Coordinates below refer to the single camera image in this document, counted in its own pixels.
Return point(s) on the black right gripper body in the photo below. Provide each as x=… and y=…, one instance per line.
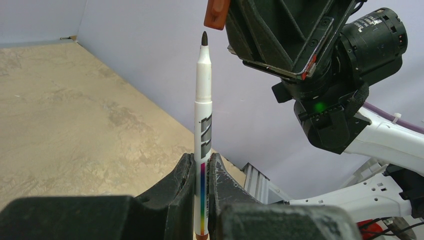
x=286, y=37

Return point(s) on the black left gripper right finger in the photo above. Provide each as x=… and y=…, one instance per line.
x=235, y=215

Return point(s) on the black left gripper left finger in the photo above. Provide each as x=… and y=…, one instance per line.
x=163, y=212

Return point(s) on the brown pen cap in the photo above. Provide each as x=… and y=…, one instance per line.
x=216, y=14

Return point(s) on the white pen brown end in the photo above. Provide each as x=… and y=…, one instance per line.
x=203, y=106

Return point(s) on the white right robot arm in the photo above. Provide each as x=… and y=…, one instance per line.
x=330, y=105

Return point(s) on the aluminium frame rail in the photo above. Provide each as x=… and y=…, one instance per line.
x=261, y=188

